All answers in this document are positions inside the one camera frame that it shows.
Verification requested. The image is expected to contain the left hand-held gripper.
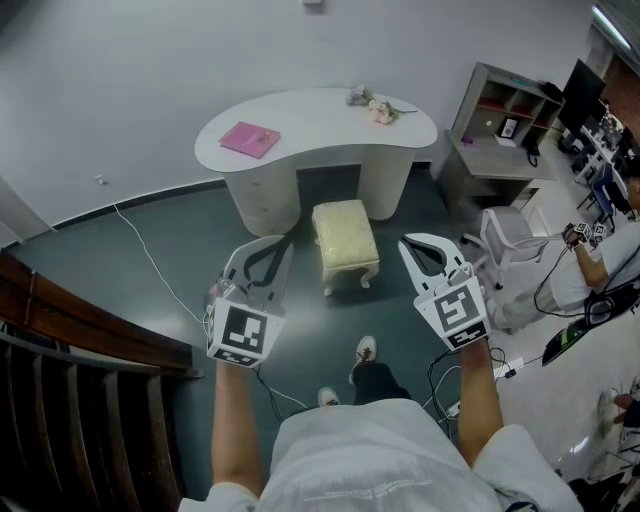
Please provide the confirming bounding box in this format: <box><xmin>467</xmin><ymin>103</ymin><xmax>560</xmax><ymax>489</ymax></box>
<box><xmin>206</xmin><ymin>234</ymin><xmax>295</xmax><ymax>369</ymax></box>

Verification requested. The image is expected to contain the long ceiling light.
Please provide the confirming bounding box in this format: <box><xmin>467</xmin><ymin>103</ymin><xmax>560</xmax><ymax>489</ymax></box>
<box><xmin>592</xmin><ymin>4</ymin><xmax>633</xmax><ymax>51</ymax></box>

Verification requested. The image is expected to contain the pink book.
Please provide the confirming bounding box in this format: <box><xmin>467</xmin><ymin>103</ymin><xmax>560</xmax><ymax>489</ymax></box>
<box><xmin>218</xmin><ymin>121</ymin><xmax>282</xmax><ymax>161</ymax></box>

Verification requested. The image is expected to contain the person's white shirt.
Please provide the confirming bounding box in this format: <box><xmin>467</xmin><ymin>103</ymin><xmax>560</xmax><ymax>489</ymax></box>
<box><xmin>178</xmin><ymin>399</ymin><xmax>584</xmax><ymax>512</ymax></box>

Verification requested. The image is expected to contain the person's left forearm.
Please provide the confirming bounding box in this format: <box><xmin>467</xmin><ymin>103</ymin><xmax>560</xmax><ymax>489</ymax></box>
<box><xmin>210</xmin><ymin>357</ymin><xmax>266</xmax><ymax>499</ymax></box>

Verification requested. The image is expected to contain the dark brown wooden railing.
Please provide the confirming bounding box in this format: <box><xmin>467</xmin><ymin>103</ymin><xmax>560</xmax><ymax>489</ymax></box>
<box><xmin>0</xmin><ymin>249</ymin><xmax>205</xmax><ymax>512</ymax></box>

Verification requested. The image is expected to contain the black flat screen device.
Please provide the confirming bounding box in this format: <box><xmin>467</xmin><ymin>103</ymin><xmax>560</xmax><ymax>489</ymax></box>
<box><xmin>542</xmin><ymin>319</ymin><xmax>592</xmax><ymax>367</ymax></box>

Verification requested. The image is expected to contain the person's right forearm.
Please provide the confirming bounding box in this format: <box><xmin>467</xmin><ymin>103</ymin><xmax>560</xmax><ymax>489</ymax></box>
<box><xmin>457</xmin><ymin>339</ymin><xmax>506</xmax><ymax>471</ymax></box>

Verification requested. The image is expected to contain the long white cable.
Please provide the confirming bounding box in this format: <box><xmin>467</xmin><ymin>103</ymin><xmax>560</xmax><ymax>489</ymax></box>
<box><xmin>97</xmin><ymin>177</ymin><xmax>309</xmax><ymax>409</ymax></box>

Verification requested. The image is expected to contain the white curved desk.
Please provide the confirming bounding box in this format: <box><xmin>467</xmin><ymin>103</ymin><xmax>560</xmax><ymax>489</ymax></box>
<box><xmin>193</xmin><ymin>87</ymin><xmax>439</xmax><ymax>238</ymax></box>

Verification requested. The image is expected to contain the person's right white shoe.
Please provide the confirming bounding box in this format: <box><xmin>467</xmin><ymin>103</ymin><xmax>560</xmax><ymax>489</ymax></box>
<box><xmin>348</xmin><ymin>335</ymin><xmax>379</xmax><ymax>386</ymax></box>

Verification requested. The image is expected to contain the cream upholstered stool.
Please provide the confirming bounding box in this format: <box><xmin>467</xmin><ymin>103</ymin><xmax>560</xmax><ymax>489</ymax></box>
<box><xmin>312</xmin><ymin>198</ymin><xmax>380</xmax><ymax>297</ymax></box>

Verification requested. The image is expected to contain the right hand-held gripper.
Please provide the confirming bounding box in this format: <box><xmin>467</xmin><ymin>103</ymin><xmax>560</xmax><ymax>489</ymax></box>
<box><xmin>398</xmin><ymin>233</ymin><xmax>490</xmax><ymax>351</ymax></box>

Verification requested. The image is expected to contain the large black monitor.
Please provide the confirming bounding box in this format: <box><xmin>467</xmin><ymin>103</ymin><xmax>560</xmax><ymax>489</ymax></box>
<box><xmin>557</xmin><ymin>58</ymin><xmax>608</xmax><ymax>137</ymax></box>

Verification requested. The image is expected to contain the person's dark trouser leg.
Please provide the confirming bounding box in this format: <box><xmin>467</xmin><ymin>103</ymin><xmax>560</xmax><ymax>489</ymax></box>
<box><xmin>349</xmin><ymin>362</ymin><xmax>412</xmax><ymax>407</ymax></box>

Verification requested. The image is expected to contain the artificial flower bunch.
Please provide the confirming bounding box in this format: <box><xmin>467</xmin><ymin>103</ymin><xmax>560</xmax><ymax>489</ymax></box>
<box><xmin>345</xmin><ymin>84</ymin><xmax>419</xmax><ymax>127</ymax></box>

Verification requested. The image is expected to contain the grey desk with hutch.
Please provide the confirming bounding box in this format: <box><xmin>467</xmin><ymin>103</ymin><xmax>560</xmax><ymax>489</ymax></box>
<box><xmin>437</xmin><ymin>62</ymin><xmax>566</xmax><ymax>216</ymax></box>

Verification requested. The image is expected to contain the white mesh office chair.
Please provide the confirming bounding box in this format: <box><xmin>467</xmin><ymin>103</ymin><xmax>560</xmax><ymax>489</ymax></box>
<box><xmin>462</xmin><ymin>205</ymin><xmax>551</xmax><ymax>292</ymax></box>

